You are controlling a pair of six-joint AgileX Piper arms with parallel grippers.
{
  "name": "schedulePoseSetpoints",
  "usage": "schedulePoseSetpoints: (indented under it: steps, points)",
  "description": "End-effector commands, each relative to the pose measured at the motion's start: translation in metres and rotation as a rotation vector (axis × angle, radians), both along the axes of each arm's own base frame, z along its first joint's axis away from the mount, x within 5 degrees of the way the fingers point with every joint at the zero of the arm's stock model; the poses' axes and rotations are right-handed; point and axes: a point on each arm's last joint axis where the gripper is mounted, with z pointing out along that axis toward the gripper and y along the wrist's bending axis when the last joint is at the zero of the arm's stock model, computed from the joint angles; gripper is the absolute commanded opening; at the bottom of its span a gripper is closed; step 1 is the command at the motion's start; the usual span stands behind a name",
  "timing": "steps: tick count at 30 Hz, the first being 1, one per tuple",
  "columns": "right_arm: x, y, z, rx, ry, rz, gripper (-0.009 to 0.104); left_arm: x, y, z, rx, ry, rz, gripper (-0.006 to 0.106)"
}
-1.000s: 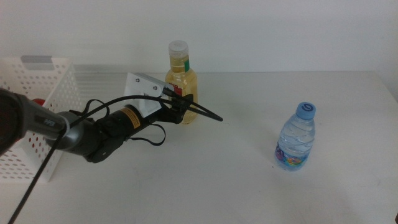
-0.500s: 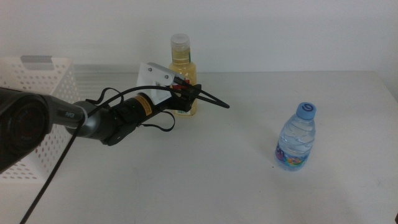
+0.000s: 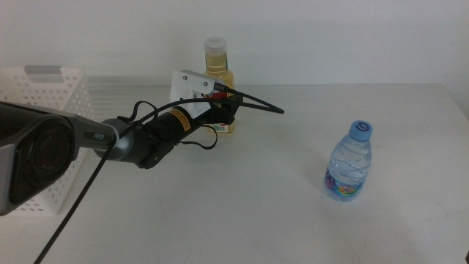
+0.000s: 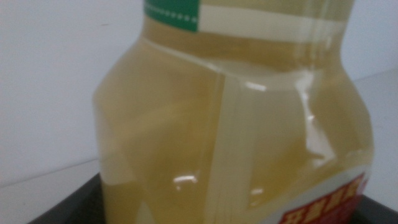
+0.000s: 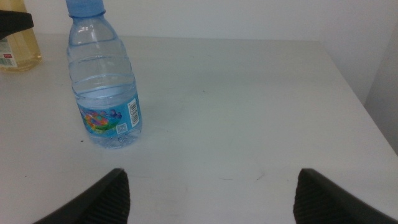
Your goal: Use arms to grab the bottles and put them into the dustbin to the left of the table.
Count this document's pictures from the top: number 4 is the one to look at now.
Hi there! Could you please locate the yellow tea bottle red label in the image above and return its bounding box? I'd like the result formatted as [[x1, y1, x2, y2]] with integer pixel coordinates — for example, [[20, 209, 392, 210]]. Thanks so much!
[[93, 0, 374, 224]]

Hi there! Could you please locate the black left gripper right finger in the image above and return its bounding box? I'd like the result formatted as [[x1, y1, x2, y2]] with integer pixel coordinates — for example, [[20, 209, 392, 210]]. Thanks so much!
[[354, 194, 398, 224]]

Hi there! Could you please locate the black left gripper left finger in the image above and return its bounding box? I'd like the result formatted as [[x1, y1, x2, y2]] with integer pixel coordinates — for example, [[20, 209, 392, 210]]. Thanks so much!
[[27, 172, 106, 224]]

